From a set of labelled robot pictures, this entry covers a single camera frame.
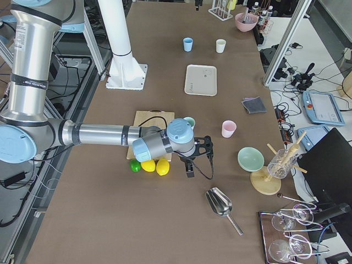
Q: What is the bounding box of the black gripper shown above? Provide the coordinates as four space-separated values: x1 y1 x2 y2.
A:
178 135 213 177

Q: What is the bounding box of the green cup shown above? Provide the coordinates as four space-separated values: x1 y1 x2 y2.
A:
184 117 196 129

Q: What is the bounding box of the blue cup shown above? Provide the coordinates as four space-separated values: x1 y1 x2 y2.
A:
183 37 193 52

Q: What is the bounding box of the cream cup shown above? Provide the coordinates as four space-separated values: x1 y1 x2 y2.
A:
216 39 227 53

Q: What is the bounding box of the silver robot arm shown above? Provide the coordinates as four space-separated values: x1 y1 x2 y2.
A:
1 1 213 177

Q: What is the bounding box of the cream rabbit tray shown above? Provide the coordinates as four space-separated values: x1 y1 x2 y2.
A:
184 64 217 96

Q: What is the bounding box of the wine glass holder tray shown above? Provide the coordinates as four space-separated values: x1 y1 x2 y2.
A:
258 202 329 263

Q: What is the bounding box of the yellow lemon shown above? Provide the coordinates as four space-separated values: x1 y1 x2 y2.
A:
141 160 156 172
156 158 170 176

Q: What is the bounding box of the metal scoop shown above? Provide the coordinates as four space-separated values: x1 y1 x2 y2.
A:
205 187 244 236

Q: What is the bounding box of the green lime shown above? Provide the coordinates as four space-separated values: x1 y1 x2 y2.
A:
129 159 141 172

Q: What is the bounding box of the wooden cutting board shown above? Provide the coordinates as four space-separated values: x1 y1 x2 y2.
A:
126 110 175 162

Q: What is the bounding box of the green bowl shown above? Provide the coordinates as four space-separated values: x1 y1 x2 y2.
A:
238 147 265 172

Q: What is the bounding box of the wooden mug tree stand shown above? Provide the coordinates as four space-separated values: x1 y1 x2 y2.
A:
250 132 307 195

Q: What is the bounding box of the grey folded cloth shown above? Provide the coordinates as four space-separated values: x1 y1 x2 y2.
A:
241 96 267 114

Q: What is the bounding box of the clear glass mug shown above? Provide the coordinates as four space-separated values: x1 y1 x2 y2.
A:
267 149 298 179

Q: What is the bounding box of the blue teach pendant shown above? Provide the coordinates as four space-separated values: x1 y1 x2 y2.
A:
296 124 330 151
302 91 345 127

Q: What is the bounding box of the pink bowl with ice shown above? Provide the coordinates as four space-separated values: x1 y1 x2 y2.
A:
235 13 259 32

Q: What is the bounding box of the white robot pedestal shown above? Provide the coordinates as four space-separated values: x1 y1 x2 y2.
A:
98 1 148 91

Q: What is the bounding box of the white wire cup rack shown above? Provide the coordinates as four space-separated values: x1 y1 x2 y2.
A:
208 0 237 21

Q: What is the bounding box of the aluminium frame post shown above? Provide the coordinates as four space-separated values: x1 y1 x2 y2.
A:
263 0 312 87

